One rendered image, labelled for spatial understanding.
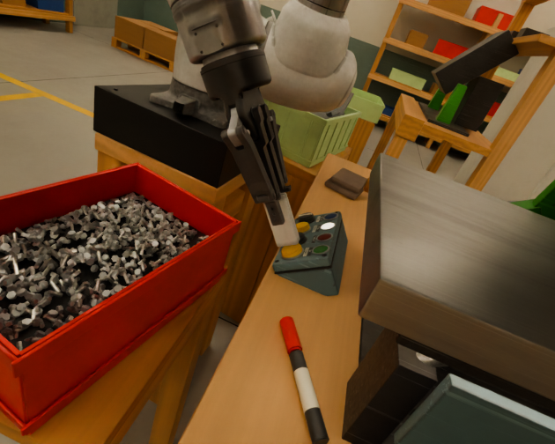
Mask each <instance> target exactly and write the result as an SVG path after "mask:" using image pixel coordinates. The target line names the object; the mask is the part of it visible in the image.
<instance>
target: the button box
mask: <svg viewBox="0 0 555 444"><path fill-rule="evenodd" d="M331 213H335V214H336V215H337V216H336V217H334V218H330V219H325V218H324V217H325V216H326V215H328V214H331ZM331 213H325V214H320V215H314V219H313V220H312V221H310V222H308V224H309V226H310V228H309V229H308V230H307V231H305V232H303V233H304V234H305V237H306V239H305V240H304V241H302V242H301V243H299V244H300V245H301V246H302V252H301V253H300V254H298V255H296V256H294V257H283V256H282V253H281V250H282V248H283V247H281V249H280V250H279V252H278V254H277V256H276V258H275V260H274V262H273V264H272V266H273V269H274V271H275V274H277V275H279V276H280V277H282V278H285V279H288V280H290V281H292V282H293V283H296V284H298V285H302V286H304V287H306V288H308V289H310V290H312V291H315V292H318V293H320V294H322V295H325V296H334V295H338V294H339V289H340V284H341V278H342V274H343V268H344V259H345V253H346V249H347V243H348V240H347V236H346V232H345V229H344V222H343V218H342V214H341V212H340V211H336V212H331ZM327 223H333V224H334V226H332V227H331V228H329V229H322V225H324V224H327ZM324 233H330V234H331V237H330V238H328V239H327V240H318V239H317V238H318V236H320V235H321V234H324ZM321 245H325V246H328V249H327V250H326V251H324V252H322V253H315V252H314V249H315V248H316V247H318V246H321Z"/></svg>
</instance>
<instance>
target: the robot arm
mask: <svg viewBox="0 0 555 444"><path fill-rule="evenodd" d="M167 1H168V4H169V6H170V8H171V11H172V13H173V18H174V22H175V23H176V25H177V27H178V30H179V31H178V36H177V41H176V46H175V53H174V72H173V77H172V81H171V85H170V88H169V90H168V91H166V92H156V93H151V95H150V101H151V102H153V103H156V104H159V105H161V106H165V107H169V108H172V109H173V111H174V112H175V113H177V114H180V115H189V116H192V117H195V118H196V119H199V120H201V121H204V122H207V123H209V124H211V125H213V126H215V127H217V128H221V129H225V128H226V125H228V124H229V129H226V130H223V131H221V137H222V140H223V141H224V143H225V144H226V146H227V147H228V148H229V150H230V151H231V153H232V155H233V157H234V159H235V162H236V164H237V166H238V168H239V169H240V172H241V175H242V177H243V179H244V181H245V182H246V184H247V186H248V190H249V192H250V194H251V196H252V197H253V199H254V202H255V203H256V204H262V203H263V206H264V209H265V211H266V214H267V217H268V220H269V222H270V227H271V230H272V232H273V235H274V238H275V241H276V243H277V246H278V247H283V246H291V245H297V244H298V243H299V240H300V237H299V233H298V230H297V226H296V224H295V221H294V217H293V214H292V209H291V206H290V204H289V200H288V197H287V194H286V193H285V192H289V191H291V190H292V187H291V185H289V186H285V183H287V182H288V178H287V175H286V171H285V163H284V159H283V154H282V151H281V146H280V142H279V138H278V130H277V124H276V114H275V112H274V110H273V109H271V110H269V108H268V106H267V104H265V102H264V100H268V101H271V102H274V103H276V104H278V105H281V106H284V107H289V108H293V109H297V110H300V111H306V112H329V111H332V110H334V109H336V108H339V107H341V106H342V105H343V104H344V103H345V101H346V100H347V98H348V96H349V95H350V93H351V91H352V88H353V86H354V84H355V81H356V78H357V62H356V58H355V55H354V54H353V53H352V52H351V51H350V50H348V49H347V48H348V43H349V39H350V35H351V29H350V25H349V22H348V18H347V17H346V16H345V15H344V14H345V11H346V9H347V6H348V3H349V2H350V0H291V1H289V2H288V3H287V4H286V5H285V6H283V9H282V11H281V12H280V14H279V16H278V18H277V22H276V23H274V22H271V21H269V20H268V19H266V18H264V17H263V16H262V15H261V12H260V10H261V4H260V2H259V0H167Z"/></svg>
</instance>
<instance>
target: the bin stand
mask: <svg viewBox="0 0 555 444"><path fill-rule="evenodd" d="M226 273H227V272H226ZM225 278H226V274H225V275H224V276H223V277H221V278H220V280H219V282H217V283H216V284H215V285H214V286H213V287H212V288H211V289H210V290H208V291H207V292H206V293H204V294H203V295H202V296H201V297H199V298H198V299H197V300H196V301H194V302H193V303H192V304H191V305H189V306H188V307H187V308H186V309H184V310H183V311H182V312H181V313H179V314H178V315H177V316H176V317H175V318H174V319H173V320H172V321H170V322H169V323H168V324H166V325H165V326H164V327H163V328H162V329H160V330H159V331H158V332H156V333H155V334H154V335H153V336H152V337H150V338H149V339H148V340H146V341H145V342H144V343H143V344H141V345H140V346H139V347H138V348H136V349H135V350H134V351H133V352H132V353H131V354H130V355H129V356H127V357H126V358H125V359H123V360H122V361H121V362H120V363H118V364H117V365H116V366H115V367H113V368H112V369H111V370H110V371H108V372H107V373H106V374H105V375H103V376H102V377H101V378H100V379H98V380H97V381H96V382H95V383H94V384H93V385H92V386H91V387H89V388H88V389H87V390H85V391H84V392H83V393H82V394H81V395H79V396H78V397H77V398H75V399H74V400H73V401H72V402H70V403H69V404H68V405H67V406H65V407H64V408H63V409H62V410H60V411H59V412H58V413H57V414H55V416H54V417H52V418H51V419H50V420H49V421H48V422H46V423H45V424H44V425H42V426H41V427H40V428H39V429H37V430H36V431H35V432H34V433H32V434H31V435H30V434H28V435H25V436H21V433H20V430H19V429H18V428H17V427H16V426H15V425H14V424H13V423H12V422H11V421H10V420H9V419H8V418H7V417H6V416H5V415H4V414H3V413H2V412H1V411H0V433H1V434H3V435H4V436H6V437H8V438H10V439H12V440H15V441H16V442H18V443H20V444H120V442H121V441H122V439H123V437H124V436H125V434H126V433H127V431H128V430H129V429H130V427H131V426H132V424H133V423H134V421H135V420H136V418H137V416H138V415H139V413H140V412H141V410H142V409H143V408H144V406H145V405H146V403H147V402H148V400H149V399H150V397H151V396H152V394H153V392H154V391H155V389H156V388H157V387H158V385H159V384H160V382H161V381H162V379H163V381H162V385H161V389H160V393H159V400H158V404H157V409H156V412H155V416H154V420H153V424H152V431H151V436H150V439H149V444H173V443H174V437H175V435H176V431H177V428H178V425H179V422H180V419H181V414H182V410H183V407H184V404H185V401H186V398H187V394H188V392H189V386H190V383H191V381H192V377H193V374H194V371H195V368H196V362H197V360H198V356H199V353H200V351H201V347H202V344H203V340H204V336H205V332H206V330H207V326H208V323H209V320H210V317H211V311H212V309H213V306H214V302H215V299H216V298H217V297H218V295H219V294H220V292H221V291H222V287H223V284H224V282H225Z"/></svg>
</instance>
